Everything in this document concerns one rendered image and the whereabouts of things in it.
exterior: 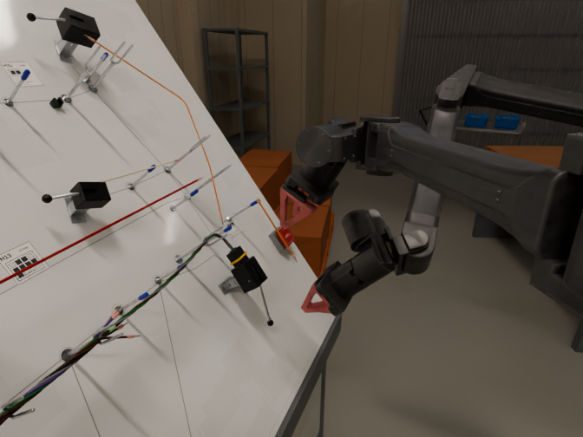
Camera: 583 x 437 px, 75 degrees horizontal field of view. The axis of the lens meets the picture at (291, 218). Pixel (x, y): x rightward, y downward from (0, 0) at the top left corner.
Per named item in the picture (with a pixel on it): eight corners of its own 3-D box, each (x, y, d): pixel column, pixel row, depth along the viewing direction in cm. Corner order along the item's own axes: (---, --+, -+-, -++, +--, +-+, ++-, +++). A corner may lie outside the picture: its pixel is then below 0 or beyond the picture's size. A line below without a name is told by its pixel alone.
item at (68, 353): (77, 355, 55) (128, 329, 47) (66, 365, 53) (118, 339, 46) (68, 345, 55) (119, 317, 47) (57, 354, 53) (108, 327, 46)
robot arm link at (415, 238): (433, 244, 61) (426, 268, 68) (405, 189, 68) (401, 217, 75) (361, 264, 61) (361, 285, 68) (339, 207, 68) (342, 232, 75)
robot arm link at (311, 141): (396, 173, 60) (402, 116, 57) (374, 189, 51) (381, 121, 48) (326, 165, 66) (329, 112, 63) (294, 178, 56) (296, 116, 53)
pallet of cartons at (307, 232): (344, 227, 373) (349, 152, 343) (318, 303, 260) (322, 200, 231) (257, 218, 394) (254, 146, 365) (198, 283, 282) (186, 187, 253)
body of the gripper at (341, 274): (311, 289, 67) (342, 268, 63) (330, 264, 76) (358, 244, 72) (336, 317, 67) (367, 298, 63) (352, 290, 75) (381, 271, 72)
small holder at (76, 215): (25, 198, 59) (43, 177, 55) (84, 197, 66) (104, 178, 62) (33, 226, 58) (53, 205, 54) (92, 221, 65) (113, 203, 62)
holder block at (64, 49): (10, 28, 69) (29, -8, 64) (74, 47, 79) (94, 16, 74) (17, 49, 68) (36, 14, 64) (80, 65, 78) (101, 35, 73)
